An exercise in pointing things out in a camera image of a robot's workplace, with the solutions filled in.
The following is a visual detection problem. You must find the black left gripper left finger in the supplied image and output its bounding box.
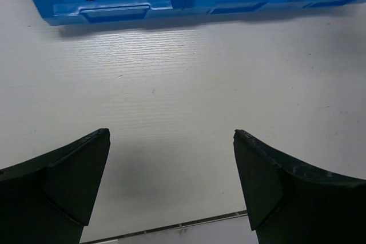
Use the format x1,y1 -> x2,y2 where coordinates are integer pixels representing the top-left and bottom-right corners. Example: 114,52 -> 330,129
1,128 -> 110,243

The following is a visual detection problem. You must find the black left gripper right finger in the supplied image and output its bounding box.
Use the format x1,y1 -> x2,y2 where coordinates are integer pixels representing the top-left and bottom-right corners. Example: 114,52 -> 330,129
233,130 -> 365,243

